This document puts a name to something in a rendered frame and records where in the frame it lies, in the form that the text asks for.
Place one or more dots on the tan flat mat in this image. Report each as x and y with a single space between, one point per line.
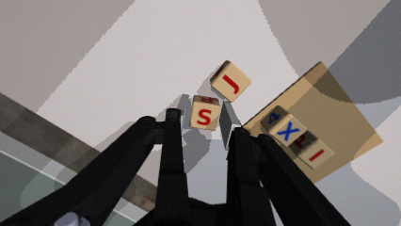
318 101

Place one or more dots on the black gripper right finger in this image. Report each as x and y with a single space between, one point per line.
296 199

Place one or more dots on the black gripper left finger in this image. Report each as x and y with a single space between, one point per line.
91 195

